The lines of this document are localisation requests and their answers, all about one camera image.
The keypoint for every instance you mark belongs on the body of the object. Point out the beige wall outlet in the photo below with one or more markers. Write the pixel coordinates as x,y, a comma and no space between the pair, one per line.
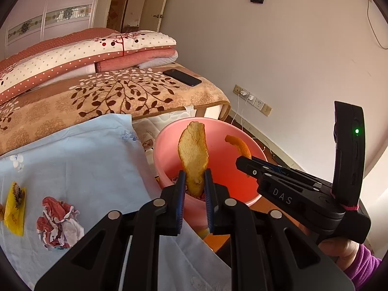
237,90
267,109

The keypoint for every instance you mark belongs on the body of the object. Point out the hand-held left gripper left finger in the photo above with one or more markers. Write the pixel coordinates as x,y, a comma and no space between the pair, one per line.
181,206

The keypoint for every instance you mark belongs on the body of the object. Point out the polka-dot folded quilt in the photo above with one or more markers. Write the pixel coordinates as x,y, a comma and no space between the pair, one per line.
75,54

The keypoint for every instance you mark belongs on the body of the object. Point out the person's right forearm purple sleeve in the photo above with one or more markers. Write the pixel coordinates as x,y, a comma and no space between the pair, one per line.
363,266

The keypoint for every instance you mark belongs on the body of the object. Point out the pink folded blanket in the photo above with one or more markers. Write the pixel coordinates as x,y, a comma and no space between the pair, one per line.
136,57

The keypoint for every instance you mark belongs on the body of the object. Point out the pink plastic bin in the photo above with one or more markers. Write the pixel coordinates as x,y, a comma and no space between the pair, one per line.
225,157

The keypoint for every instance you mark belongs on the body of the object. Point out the brown wooden cabinet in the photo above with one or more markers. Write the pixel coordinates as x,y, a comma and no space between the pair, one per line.
121,3

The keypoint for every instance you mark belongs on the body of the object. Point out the brown leaf-print blanket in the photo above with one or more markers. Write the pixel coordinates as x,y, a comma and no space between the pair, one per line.
121,97

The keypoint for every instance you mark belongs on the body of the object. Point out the person's right hand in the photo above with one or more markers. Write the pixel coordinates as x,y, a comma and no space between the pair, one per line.
336,248

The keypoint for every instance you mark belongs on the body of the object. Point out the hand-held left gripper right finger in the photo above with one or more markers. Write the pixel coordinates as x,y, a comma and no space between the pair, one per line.
208,206

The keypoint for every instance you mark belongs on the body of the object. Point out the small orange peel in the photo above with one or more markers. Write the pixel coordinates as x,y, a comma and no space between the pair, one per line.
242,148

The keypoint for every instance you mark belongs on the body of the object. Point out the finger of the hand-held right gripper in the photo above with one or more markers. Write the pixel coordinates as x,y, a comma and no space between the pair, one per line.
245,165
272,166

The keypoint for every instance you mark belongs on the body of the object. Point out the white quilted mattress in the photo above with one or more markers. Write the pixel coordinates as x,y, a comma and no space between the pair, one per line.
157,124

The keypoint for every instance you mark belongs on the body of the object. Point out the crumpled red and white paper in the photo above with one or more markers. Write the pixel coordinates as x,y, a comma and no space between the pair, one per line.
57,224

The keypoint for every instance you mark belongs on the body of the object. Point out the large orange peel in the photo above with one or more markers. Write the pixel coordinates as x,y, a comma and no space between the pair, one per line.
192,154

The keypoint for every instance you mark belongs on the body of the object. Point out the light blue cloth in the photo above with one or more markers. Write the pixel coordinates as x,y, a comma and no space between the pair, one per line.
91,163

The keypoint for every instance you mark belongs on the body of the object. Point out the white folded blanket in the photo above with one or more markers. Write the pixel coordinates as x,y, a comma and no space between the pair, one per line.
160,62

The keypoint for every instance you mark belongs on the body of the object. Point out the white door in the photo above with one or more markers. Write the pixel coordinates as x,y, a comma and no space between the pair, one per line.
163,0

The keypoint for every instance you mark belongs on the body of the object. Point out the black smartphone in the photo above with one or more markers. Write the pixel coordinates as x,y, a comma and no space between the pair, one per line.
182,77

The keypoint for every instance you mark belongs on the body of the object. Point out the wooden bed frame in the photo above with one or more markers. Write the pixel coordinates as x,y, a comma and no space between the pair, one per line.
209,112

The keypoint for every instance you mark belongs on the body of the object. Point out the yellow wrapper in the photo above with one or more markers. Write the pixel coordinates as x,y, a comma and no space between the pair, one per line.
15,215

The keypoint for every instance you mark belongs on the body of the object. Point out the white wall outlet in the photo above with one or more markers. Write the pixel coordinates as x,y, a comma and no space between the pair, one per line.
245,92
258,102

